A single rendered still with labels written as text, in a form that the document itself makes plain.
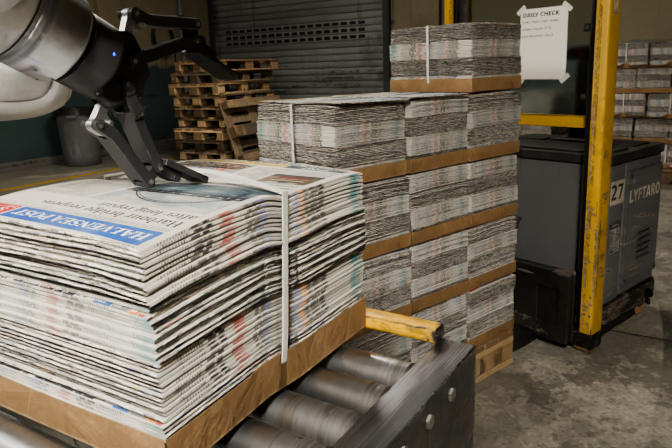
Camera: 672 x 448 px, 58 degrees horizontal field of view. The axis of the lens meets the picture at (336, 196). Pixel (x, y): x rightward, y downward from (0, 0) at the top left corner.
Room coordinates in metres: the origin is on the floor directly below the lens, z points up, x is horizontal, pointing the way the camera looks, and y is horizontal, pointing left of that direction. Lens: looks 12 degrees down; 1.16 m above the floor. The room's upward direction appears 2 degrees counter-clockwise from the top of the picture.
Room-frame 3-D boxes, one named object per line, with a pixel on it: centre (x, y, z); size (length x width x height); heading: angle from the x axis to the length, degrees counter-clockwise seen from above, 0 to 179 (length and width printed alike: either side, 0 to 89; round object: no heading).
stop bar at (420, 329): (0.87, 0.05, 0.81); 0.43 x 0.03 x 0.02; 57
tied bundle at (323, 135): (1.87, 0.01, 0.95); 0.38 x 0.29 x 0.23; 41
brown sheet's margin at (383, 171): (1.86, 0.01, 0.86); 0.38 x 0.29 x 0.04; 41
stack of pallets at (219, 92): (8.45, 1.45, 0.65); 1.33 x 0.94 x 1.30; 151
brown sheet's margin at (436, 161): (2.05, -0.22, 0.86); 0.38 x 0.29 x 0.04; 41
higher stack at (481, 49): (2.25, -0.44, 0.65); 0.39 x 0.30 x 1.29; 40
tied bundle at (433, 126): (2.05, -0.21, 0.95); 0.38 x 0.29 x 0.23; 41
